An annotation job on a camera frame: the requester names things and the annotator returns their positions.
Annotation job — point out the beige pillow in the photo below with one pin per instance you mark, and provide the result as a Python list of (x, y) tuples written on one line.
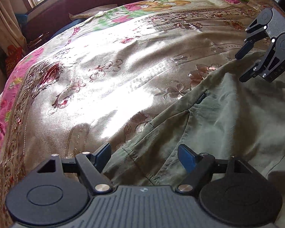
[(92, 12)]

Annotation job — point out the olive green pants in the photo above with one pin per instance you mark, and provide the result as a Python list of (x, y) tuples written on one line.
[(220, 116)]

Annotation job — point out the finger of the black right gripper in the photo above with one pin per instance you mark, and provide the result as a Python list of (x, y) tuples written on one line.
[(255, 31), (271, 66)]

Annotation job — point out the maroon padded headboard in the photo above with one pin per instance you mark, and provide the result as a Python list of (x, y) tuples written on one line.
[(52, 15)]

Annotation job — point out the beige curtain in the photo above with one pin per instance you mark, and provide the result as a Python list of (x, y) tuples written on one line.
[(10, 32)]

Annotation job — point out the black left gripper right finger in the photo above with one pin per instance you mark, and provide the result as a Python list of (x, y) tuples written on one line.
[(231, 191)]

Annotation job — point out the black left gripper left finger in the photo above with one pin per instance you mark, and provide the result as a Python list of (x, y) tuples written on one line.
[(59, 189)]

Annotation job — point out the floral satin bedspread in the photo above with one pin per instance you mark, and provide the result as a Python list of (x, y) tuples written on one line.
[(103, 80)]

